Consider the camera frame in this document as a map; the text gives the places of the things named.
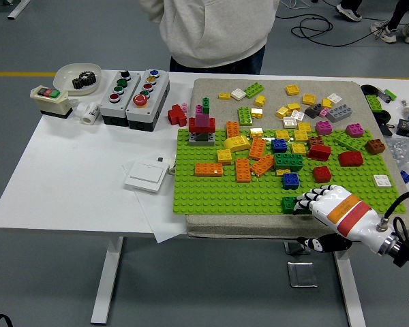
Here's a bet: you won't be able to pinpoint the robot right hand white shell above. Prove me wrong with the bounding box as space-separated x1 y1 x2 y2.
292 183 398 255

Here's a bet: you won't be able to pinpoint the dark green long brick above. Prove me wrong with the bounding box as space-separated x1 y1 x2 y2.
281 196 313 215
274 152 305 172

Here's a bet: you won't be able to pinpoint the red square brick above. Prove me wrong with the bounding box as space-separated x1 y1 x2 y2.
312 166 333 184

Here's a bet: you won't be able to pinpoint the red curved brick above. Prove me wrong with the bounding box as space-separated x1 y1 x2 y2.
307 144 332 161
337 150 365 168

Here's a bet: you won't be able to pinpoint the lime green long brick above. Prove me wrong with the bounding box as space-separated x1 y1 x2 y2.
243 82 265 99
333 131 367 151

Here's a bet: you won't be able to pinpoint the pink square brick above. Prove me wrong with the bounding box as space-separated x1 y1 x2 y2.
345 123 365 138
314 121 333 136

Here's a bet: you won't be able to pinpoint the orange long brick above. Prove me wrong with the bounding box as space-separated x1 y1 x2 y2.
194 162 224 177
249 153 276 177
226 121 241 139
234 157 252 183
247 136 267 161

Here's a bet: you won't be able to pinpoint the light grey long brick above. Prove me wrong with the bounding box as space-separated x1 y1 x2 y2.
326 104 354 124

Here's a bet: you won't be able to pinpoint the dark grey sloped brick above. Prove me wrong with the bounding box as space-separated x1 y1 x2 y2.
305 104 324 119

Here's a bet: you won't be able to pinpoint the lime green medium brick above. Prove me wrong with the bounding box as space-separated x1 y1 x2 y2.
365 94 383 112
237 106 254 127

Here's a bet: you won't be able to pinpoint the yellow curved brick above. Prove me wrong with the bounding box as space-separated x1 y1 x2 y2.
223 135 252 153

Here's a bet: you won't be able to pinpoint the grey tower base brick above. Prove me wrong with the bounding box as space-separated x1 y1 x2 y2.
187 131 216 147

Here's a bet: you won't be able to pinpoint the red wide tower brick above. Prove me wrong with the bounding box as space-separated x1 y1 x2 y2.
188 116 216 134

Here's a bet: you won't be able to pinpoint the red cross-shaped brick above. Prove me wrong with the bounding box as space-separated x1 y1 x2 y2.
167 104 188 127

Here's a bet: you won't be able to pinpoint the silver floor socket plate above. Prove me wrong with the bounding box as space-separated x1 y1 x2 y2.
286 261 318 289
284 241 312 255

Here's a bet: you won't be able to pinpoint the white table leg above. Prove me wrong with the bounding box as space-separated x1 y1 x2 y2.
90 236 124 325
331 243 367 327

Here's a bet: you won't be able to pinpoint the clear plastic bag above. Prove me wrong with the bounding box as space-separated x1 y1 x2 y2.
384 135 409 185

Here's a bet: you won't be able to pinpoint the lime green studded baseplate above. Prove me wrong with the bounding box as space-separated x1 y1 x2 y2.
172 127 408 215

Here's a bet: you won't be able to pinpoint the grey-brown foam mat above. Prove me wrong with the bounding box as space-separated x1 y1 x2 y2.
185 78 409 242

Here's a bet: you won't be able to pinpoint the background person white sneakers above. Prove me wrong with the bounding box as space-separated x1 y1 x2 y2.
370 0 409 44

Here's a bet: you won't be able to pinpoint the background person black shoes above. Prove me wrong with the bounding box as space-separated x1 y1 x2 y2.
335 0 364 22

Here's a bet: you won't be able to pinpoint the grey emergency stop button box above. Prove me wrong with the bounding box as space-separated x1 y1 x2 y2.
125 69 171 132

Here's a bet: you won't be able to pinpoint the grey four-button box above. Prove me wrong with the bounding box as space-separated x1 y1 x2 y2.
99 70 142 127

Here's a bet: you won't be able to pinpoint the white pipe fitting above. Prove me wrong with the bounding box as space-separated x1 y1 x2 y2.
76 101 102 125

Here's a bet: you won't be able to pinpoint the black gear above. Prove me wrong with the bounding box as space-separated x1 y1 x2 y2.
78 70 97 88
71 75 89 91

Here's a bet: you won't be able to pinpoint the white bowl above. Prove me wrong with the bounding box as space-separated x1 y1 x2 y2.
52 63 102 97

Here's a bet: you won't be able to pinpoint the black floor cable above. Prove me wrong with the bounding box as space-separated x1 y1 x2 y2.
277 0 389 48

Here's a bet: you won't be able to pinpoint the white wall switch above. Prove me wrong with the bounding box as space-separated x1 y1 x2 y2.
123 161 168 193

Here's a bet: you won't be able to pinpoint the cream red-green switch box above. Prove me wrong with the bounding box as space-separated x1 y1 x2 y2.
29 84 74 119

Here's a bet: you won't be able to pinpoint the white background table frame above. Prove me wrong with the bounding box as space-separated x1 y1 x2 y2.
1 0 31 20

